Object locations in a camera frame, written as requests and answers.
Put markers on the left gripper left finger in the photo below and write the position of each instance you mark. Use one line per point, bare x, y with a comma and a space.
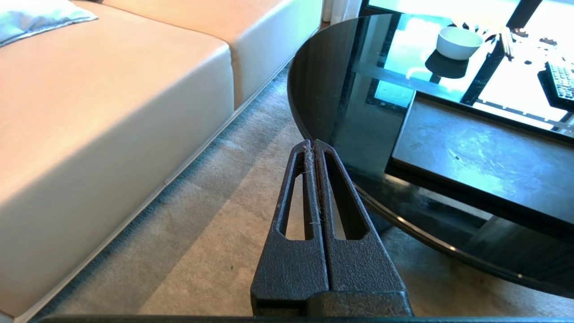
291, 264

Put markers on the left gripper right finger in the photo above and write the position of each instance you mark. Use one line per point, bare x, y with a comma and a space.
358, 264

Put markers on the black rectangular tray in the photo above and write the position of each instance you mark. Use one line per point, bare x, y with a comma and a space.
484, 157

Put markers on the grey carpet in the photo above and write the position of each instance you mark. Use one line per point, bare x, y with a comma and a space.
210, 242

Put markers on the round dark glass table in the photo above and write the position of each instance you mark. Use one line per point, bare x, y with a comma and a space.
341, 89

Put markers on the beige leather sofa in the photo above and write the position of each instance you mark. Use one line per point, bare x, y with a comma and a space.
116, 116

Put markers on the white ceramic bowl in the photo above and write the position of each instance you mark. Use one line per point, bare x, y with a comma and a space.
458, 43

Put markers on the black remote control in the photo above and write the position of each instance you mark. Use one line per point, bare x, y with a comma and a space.
561, 83

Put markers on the pale grey cushion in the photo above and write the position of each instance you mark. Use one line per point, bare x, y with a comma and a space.
31, 18

